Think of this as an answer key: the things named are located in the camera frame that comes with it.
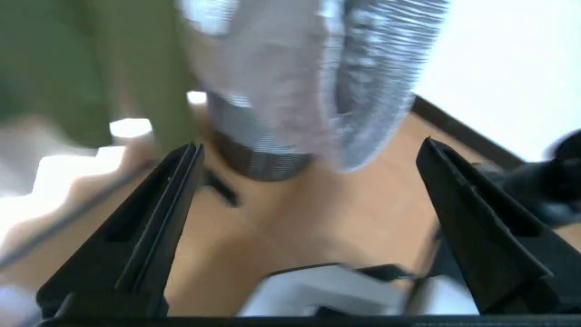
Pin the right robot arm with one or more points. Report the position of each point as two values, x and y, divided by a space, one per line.
558 181

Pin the white laundry basket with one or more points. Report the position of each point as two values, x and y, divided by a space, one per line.
386 91

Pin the green printed t-shirt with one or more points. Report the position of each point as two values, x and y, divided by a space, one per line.
68 68

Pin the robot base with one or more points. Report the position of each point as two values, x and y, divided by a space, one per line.
318 290

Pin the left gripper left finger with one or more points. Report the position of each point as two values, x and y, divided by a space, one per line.
91 281

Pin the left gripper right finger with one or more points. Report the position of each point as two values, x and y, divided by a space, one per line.
499 272

